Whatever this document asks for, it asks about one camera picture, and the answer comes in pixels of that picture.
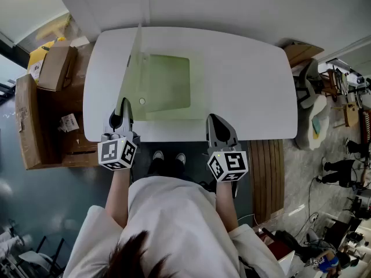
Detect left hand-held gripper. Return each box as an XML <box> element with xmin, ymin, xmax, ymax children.
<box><xmin>97</xmin><ymin>97</ymin><xmax>142</xmax><ymax>171</ymax></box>

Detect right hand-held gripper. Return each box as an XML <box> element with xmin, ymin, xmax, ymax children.
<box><xmin>206</xmin><ymin>114</ymin><xmax>249</xmax><ymax>199</ymax></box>

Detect pale green folder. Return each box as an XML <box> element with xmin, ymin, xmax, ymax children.
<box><xmin>114</xmin><ymin>23</ymin><xmax>205</xmax><ymax>122</ymax></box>

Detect person's right forearm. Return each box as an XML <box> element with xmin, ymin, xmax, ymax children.
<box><xmin>214</xmin><ymin>180</ymin><xmax>242</xmax><ymax>233</ymax></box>

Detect person's left forearm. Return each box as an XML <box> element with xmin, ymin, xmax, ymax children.
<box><xmin>104</xmin><ymin>168</ymin><xmax>131</xmax><ymax>229</ymax></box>

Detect white labelled packet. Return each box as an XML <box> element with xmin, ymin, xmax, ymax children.
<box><xmin>57</xmin><ymin>113</ymin><xmax>79</xmax><ymax>133</ymax></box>

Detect wooden slat panel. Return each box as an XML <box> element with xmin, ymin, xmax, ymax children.
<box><xmin>248</xmin><ymin>139</ymin><xmax>285</xmax><ymax>227</ymax></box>

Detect person's dark trousers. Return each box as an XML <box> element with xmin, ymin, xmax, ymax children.
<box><xmin>147</xmin><ymin>157</ymin><xmax>187</xmax><ymax>182</ymax></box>

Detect large cardboard box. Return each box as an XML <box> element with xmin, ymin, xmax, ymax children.
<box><xmin>14</xmin><ymin>43</ymin><xmax>101</xmax><ymax>170</ymax></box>

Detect small cardboard box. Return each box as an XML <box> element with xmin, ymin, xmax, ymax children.
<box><xmin>37</xmin><ymin>41</ymin><xmax>78</xmax><ymax>92</ymax></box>

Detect teal yellow cushion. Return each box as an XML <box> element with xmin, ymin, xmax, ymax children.
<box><xmin>311</xmin><ymin>116</ymin><xmax>322</xmax><ymax>140</ymax></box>

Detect person's white shirt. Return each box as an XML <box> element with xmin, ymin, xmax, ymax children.
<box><xmin>62</xmin><ymin>175</ymin><xmax>288</xmax><ymax>278</ymax></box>

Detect white cloud-shaped seat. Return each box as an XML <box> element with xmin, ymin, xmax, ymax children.
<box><xmin>295</xmin><ymin>94</ymin><xmax>331</xmax><ymax>152</ymax></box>

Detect grey chair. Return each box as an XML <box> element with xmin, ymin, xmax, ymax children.
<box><xmin>292</xmin><ymin>58</ymin><xmax>324</xmax><ymax>109</ymax></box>

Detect yellow bag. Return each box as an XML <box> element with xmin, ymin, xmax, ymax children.
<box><xmin>27</xmin><ymin>38</ymin><xmax>66</xmax><ymax>83</ymax></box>

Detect flat cardboard sheet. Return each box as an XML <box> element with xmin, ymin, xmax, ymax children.
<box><xmin>282</xmin><ymin>41</ymin><xmax>325</xmax><ymax>68</ymax></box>

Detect wooden armchair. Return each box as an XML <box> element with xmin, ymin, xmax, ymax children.
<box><xmin>318</xmin><ymin>68</ymin><xmax>348</xmax><ymax>103</ymax></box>

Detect red white cabinet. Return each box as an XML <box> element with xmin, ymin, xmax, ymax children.
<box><xmin>256</xmin><ymin>227</ymin><xmax>296</xmax><ymax>276</ymax></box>

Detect light wooden stool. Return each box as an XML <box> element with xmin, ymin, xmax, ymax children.
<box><xmin>333</xmin><ymin>101</ymin><xmax>360</xmax><ymax>129</ymax></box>

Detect white floor cable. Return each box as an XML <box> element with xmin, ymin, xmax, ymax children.
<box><xmin>237</xmin><ymin>212</ymin><xmax>257</xmax><ymax>226</ymax></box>

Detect black strap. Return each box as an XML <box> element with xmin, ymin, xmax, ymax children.
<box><xmin>237</xmin><ymin>256</ymin><xmax>261</xmax><ymax>278</ymax></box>

